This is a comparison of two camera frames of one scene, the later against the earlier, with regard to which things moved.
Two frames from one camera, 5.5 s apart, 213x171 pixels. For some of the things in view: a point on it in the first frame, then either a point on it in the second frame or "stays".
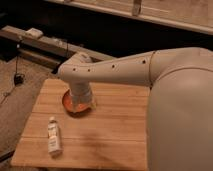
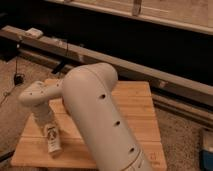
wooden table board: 113,136 stays
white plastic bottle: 54,137 stays
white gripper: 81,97 → 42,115
